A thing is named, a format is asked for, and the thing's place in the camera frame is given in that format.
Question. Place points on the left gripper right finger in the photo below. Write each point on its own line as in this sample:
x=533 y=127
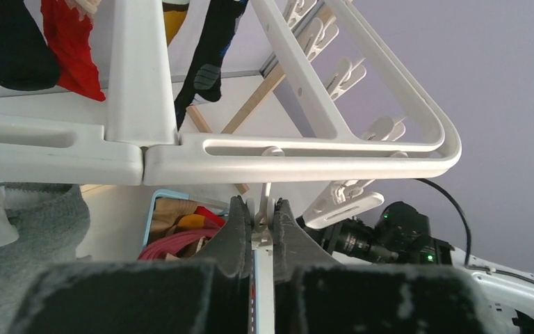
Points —
x=316 y=294

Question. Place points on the white plastic clip hanger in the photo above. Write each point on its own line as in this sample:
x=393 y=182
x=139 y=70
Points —
x=42 y=137

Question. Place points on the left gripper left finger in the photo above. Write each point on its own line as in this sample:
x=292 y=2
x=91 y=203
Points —
x=101 y=297

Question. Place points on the red hanging sock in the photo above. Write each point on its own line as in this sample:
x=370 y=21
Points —
x=67 y=26

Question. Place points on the purple striped sock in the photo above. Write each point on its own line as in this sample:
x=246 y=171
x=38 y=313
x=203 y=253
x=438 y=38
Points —
x=171 y=245

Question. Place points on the tan ribbed sock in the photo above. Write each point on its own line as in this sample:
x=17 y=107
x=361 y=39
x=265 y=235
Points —
x=166 y=213

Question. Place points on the yellow mustard sock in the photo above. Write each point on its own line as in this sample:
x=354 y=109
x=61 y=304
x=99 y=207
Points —
x=174 y=14

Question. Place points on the grey sock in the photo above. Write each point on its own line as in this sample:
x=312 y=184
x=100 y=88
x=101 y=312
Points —
x=52 y=220

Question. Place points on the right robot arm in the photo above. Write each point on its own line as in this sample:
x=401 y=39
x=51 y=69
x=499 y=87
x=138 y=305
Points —
x=402 y=236

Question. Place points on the light blue plastic basket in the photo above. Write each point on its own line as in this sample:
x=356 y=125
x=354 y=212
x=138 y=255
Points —
x=222 y=260

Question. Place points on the wooden drying rack frame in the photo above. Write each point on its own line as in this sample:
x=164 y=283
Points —
x=258 y=97

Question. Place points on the black hanging sock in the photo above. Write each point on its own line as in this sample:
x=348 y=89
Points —
x=203 y=80

